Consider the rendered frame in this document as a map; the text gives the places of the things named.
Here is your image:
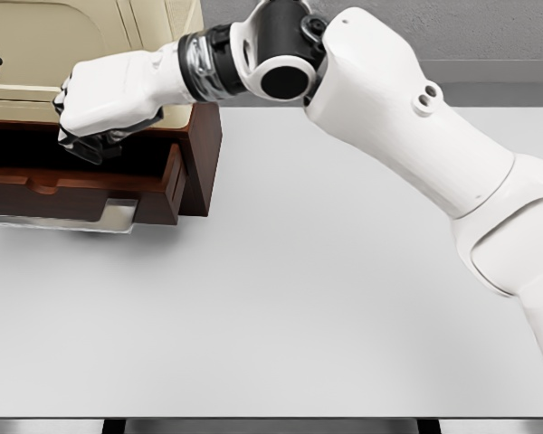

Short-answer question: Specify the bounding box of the brown wooden cabinet drawer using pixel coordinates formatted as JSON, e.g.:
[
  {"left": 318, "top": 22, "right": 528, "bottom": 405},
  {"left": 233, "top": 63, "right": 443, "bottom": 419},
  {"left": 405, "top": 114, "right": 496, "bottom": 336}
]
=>
[{"left": 0, "top": 120, "right": 187, "bottom": 237}]

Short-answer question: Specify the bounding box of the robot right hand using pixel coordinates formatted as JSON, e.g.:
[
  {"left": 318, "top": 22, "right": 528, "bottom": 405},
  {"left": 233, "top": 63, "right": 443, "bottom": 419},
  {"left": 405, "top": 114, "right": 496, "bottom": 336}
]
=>
[{"left": 51, "top": 48, "right": 165, "bottom": 160}]

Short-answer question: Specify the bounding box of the brown cabinet with cream top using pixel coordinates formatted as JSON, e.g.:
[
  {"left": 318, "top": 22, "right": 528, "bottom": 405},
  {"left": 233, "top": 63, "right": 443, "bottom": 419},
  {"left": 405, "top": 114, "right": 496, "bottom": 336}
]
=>
[{"left": 0, "top": 0, "right": 224, "bottom": 219}]

